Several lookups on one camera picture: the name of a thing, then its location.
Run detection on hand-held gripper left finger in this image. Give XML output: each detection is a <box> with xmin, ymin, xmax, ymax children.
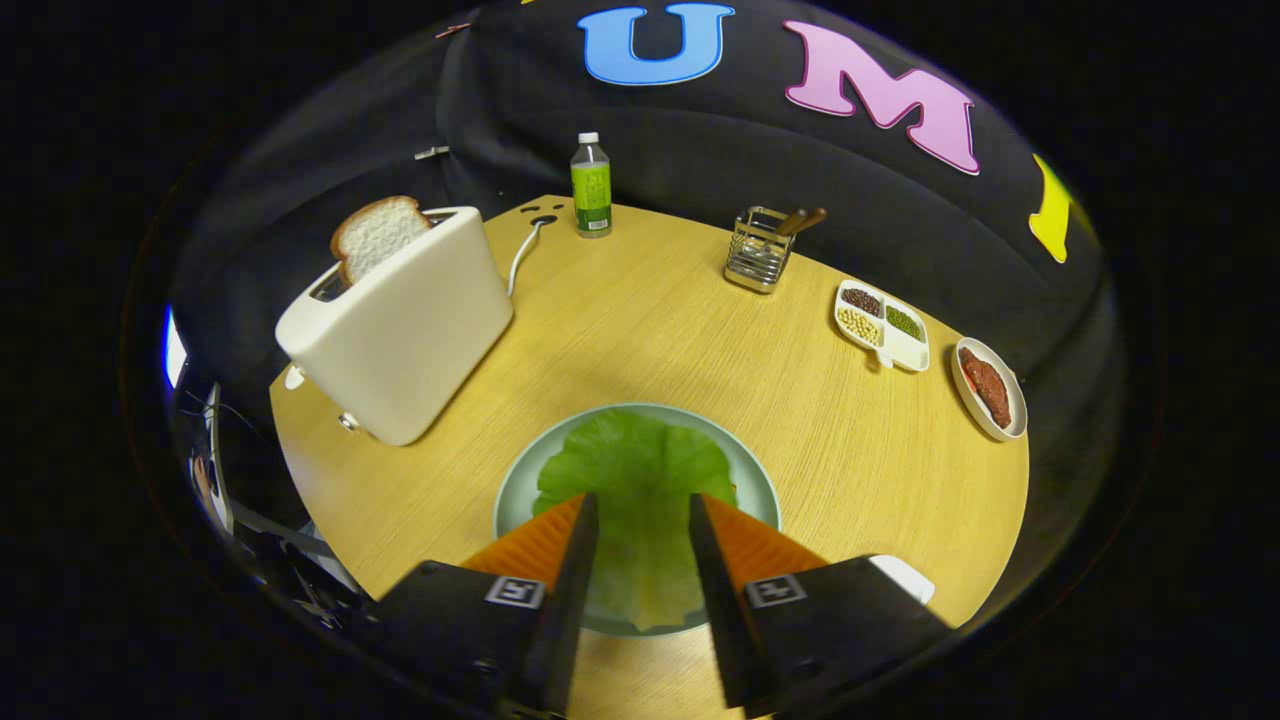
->
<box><xmin>355</xmin><ymin>490</ymin><xmax>601</xmax><ymax>720</ymax></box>

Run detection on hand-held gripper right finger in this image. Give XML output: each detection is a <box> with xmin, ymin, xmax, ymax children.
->
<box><xmin>688</xmin><ymin>492</ymin><xmax>951</xmax><ymax>720</ymax></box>

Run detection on green lettuce leaf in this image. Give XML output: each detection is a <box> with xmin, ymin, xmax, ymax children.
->
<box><xmin>533</xmin><ymin>408</ymin><xmax>739</xmax><ymax>633</ymax></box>

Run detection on white bread slice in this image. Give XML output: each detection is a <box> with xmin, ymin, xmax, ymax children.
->
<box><xmin>330</xmin><ymin>195</ymin><xmax>433</xmax><ymax>286</ymax></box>

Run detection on pale green plate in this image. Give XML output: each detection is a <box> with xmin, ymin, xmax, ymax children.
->
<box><xmin>493</xmin><ymin>402</ymin><xmax>783</xmax><ymax>639</ymax></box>

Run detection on small white dish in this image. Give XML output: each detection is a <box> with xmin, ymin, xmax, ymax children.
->
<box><xmin>868</xmin><ymin>555</ymin><xmax>936</xmax><ymax>606</ymax></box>

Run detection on yellow soybeans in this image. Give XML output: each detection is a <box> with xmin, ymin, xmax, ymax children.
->
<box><xmin>838</xmin><ymin>308</ymin><xmax>885</xmax><ymax>348</ymax></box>

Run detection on white toaster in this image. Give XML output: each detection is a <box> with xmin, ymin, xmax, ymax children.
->
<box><xmin>275</xmin><ymin>205</ymin><xmax>514</xmax><ymax>447</ymax></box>

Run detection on white divided dish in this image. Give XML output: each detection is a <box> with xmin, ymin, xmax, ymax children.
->
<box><xmin>833</xmin><ymin>279</ymin><xmax>931</xmax><ymax>373</ymax></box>

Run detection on red meat slice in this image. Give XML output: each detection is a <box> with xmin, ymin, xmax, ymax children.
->
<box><xmin>958</xmin><ymin>346</ymin><xmax>1013</xmax><ymax>429</ymax></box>

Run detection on round white plate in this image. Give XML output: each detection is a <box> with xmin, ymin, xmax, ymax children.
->
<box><xmin>950</xmin><ymin>336</ymin><xmax>1029</xmax><ymax>443</ymax></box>

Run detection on green label drink bottle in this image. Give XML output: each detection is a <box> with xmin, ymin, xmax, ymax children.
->
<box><xmin>570</xmin><ymin>132</ymin><xmax>613</xmax><ymax>239</ymax></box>

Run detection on black backdrop cloth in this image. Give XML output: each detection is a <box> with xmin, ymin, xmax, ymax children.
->
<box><xmin>170</xmin><ymin>0</ymin><xmax>1126</xmax><ymax>446</ymax></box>

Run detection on metal wire utensil holder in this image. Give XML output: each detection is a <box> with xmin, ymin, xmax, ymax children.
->
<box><xmin>724</xmin><ymin>206</ymin><xmax>796</xmax><ymax>294</ymax></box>

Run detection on white toaster cable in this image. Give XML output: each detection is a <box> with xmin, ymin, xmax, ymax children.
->
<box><xmin>507</xmin><ymin>213</ymin><xmax>559</xmax><ymax>298</ymax></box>

